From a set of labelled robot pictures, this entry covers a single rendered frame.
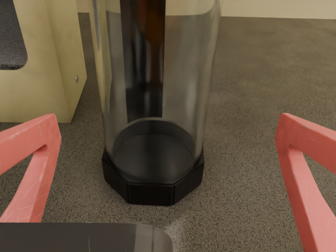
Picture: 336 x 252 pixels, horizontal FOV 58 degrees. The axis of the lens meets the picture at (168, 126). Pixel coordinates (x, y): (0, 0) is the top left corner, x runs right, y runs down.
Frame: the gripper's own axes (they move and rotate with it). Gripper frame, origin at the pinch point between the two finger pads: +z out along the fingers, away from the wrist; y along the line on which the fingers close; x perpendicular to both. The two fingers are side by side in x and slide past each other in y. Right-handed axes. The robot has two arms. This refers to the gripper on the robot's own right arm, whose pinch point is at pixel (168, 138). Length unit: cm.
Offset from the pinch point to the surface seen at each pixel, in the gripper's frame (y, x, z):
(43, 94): 13.9, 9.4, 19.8
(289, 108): -16.3, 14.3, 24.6
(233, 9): -15, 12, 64
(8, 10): 23.4, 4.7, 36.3
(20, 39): 17.9, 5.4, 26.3
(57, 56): 11.4, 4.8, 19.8
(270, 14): -24, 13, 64
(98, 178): 6.9, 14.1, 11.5
